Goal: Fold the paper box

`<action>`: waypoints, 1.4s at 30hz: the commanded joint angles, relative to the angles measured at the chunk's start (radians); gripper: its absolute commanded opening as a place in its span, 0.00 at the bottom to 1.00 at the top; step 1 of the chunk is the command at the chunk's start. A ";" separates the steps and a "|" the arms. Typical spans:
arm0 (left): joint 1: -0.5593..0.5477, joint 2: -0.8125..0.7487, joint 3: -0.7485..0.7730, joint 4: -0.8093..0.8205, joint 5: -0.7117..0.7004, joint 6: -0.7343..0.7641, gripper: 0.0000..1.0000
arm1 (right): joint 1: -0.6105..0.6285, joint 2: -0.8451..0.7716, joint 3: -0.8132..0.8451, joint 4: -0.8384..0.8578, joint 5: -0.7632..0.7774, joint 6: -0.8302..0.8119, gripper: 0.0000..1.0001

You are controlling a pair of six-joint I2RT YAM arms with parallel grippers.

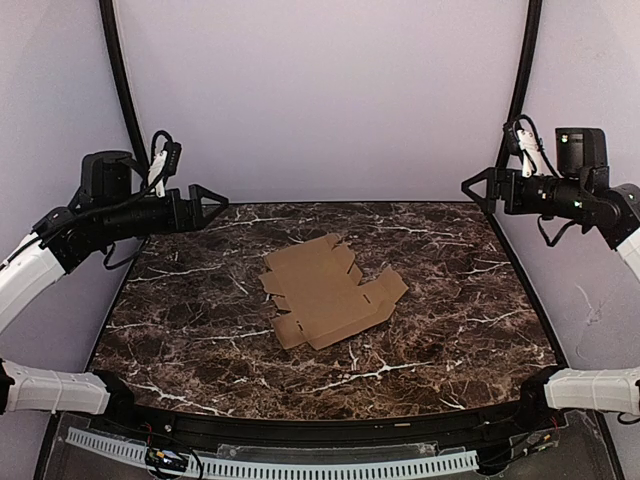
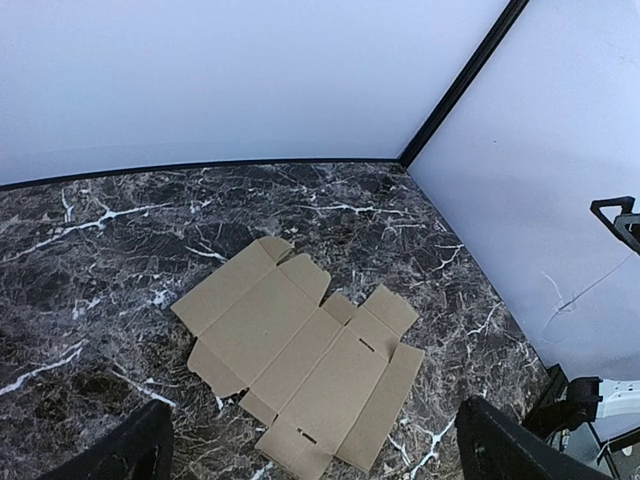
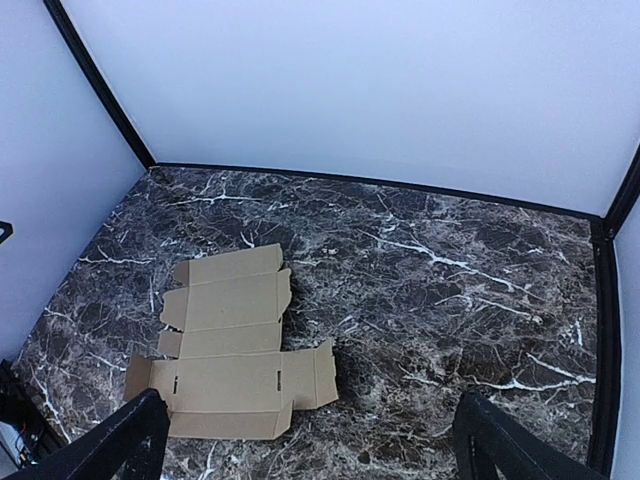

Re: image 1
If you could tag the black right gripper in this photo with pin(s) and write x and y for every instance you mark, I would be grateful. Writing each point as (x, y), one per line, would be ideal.
(503, 185)

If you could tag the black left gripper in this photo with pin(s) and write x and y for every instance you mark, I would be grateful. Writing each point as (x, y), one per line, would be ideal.
(183, 209)

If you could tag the brown cardboard paper box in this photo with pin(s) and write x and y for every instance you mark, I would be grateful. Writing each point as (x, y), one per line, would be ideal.
(317, 285)

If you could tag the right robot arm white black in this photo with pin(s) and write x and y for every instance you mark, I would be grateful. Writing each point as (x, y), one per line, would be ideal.
(575, 187)

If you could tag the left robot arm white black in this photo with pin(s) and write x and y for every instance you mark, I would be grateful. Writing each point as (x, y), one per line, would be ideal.
(116, 200)

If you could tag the small green circuit board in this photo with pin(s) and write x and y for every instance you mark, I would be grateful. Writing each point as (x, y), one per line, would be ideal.
(166, 459)

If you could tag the right small circuit board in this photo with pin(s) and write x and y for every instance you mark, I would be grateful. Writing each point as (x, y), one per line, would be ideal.
(542, 443)

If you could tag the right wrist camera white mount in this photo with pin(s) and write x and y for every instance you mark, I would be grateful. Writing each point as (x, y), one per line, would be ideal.
(524, 142)

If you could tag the black right frame post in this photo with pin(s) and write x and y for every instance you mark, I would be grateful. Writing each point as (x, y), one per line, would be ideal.
(529, 41)

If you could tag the black frame post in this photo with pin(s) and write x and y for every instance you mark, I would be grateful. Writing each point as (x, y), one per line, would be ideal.
(529, 41)
(120, 79)

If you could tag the black front table rail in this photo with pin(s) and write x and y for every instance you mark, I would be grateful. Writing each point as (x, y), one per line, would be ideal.
(480, 427)

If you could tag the black left frame post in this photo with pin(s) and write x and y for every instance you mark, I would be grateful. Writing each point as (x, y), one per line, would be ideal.
(120, 79)

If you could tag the white slotted cable duct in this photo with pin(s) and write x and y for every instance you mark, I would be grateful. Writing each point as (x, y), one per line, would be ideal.
(413, 461)

